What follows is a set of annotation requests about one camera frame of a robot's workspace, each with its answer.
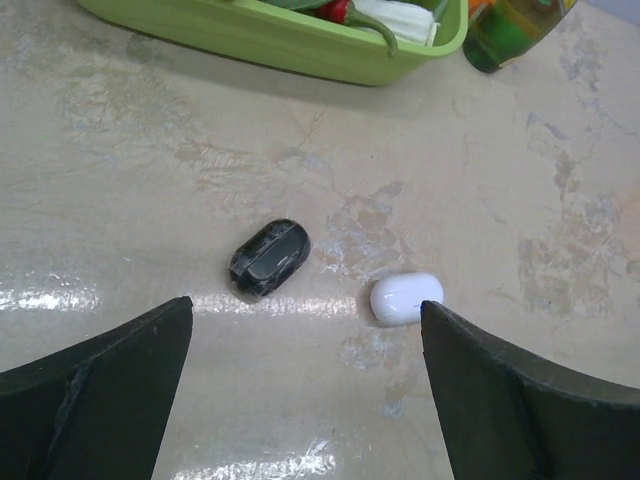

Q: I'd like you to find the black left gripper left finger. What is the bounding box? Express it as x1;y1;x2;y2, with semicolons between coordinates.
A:
1;296;193;479

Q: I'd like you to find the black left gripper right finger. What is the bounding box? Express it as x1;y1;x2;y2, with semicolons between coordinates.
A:
421;301;639;479

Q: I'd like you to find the white earbud charging case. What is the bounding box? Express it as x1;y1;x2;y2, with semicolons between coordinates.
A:
370;272;445;327

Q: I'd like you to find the black earbud charging case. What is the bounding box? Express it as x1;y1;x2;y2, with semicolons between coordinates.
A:
228;219;311;298

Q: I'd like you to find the green glass bottle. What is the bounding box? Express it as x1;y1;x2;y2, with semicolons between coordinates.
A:
463;0;577;74

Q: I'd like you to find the green plastic basket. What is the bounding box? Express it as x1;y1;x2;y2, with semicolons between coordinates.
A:
80;0;468;86

